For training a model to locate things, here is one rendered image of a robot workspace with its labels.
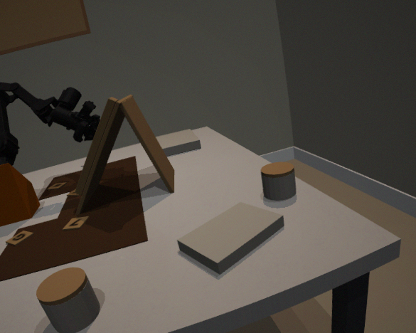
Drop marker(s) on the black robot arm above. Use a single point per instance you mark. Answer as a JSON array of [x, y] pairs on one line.
[[63, 106]]

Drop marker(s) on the grey cylindrical container with tan lid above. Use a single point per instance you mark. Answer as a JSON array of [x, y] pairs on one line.
[[68, 299], [278, 181]]

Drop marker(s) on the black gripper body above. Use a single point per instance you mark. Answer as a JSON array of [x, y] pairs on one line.
[[79, 127]]

